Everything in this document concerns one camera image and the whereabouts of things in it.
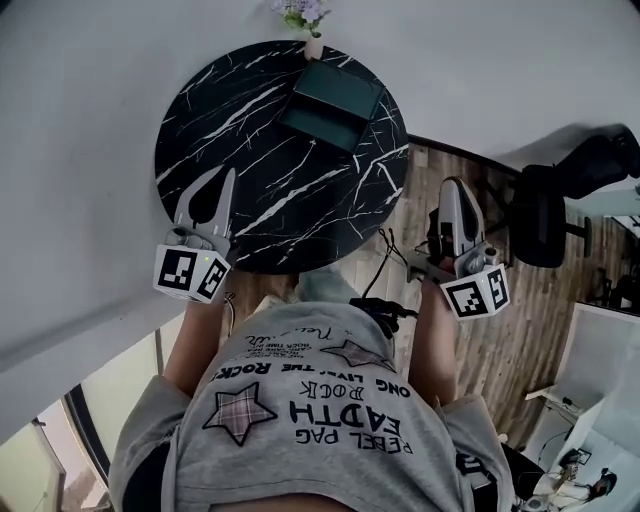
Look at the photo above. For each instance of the white cabinet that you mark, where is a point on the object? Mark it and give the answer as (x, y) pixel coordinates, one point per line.
(605, 350)

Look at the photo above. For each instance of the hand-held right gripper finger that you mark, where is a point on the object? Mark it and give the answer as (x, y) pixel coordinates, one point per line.
(447, 220)
(472, 225)

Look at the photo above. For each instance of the black window frame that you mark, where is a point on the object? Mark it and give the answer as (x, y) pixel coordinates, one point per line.
(85, 425)

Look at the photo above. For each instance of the pale pink vase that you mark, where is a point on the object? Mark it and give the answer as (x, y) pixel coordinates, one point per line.
(314, 47)

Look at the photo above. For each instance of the black office chair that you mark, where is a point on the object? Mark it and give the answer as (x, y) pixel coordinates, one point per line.
(542, 230)

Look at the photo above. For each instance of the person's right forearm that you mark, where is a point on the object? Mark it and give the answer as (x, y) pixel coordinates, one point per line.
(432, 350)

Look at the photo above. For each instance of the purple flower bouquet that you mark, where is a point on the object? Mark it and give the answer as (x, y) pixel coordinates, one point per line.
(300, 12)

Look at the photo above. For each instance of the grey printed t-shirt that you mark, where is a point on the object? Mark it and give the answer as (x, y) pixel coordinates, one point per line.
(325, 450)

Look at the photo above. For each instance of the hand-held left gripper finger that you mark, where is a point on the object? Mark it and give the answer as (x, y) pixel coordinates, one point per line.
(192, 205)
(222, 215)

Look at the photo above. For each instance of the spare hand-held gripper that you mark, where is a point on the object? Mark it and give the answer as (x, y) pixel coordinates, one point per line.
(580, 457)

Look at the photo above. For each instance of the person's left forearm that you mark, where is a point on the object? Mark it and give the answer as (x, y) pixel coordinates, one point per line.
(195, 345)

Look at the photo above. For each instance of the black marble round table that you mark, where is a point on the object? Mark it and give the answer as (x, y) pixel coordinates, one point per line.
(250, 150)

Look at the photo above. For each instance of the light grey trousers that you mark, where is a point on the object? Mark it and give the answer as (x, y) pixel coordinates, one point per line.
(320, 287)

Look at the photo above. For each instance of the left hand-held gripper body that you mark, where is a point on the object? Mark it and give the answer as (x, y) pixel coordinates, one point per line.
(175, 267)

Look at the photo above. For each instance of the dark green box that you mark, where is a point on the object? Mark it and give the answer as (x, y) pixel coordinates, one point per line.
(340, 85)

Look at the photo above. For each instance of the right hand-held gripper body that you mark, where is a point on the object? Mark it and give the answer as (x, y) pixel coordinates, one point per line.
(475, 295)

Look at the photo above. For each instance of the white desk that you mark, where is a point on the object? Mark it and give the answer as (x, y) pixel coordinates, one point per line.
(600, 430)

